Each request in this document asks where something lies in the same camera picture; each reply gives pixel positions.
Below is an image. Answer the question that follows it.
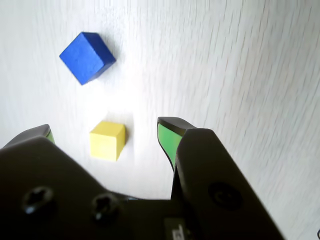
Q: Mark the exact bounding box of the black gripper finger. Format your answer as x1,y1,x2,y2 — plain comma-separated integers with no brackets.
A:
0,124,130,240
157,116,287,240

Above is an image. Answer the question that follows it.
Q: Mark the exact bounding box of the yellow wooden cube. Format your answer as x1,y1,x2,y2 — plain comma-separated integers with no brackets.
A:
89,120,127,162

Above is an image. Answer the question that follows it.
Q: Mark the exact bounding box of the blue wooden cube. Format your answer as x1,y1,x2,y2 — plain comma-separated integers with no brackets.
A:
59,31,117,86

